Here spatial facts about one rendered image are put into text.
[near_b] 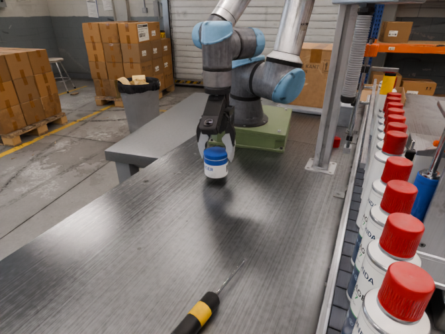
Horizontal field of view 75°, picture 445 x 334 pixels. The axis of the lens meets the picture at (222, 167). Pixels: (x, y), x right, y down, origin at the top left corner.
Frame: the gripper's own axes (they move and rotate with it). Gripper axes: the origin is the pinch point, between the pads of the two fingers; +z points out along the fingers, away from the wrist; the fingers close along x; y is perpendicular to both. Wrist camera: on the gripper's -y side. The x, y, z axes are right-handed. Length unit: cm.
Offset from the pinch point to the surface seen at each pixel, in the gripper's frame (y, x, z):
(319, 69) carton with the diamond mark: 77, -27, -13
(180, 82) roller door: 451, 216, 84
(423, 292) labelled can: -53, -33, -19
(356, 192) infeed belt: -5.1, -37.6, 1.7
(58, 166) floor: 114, 191, 90
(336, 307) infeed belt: -40, -31, 2
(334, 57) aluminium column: 14.9, -28.4, -26.5
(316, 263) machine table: -26.3, -29.2, 6.6
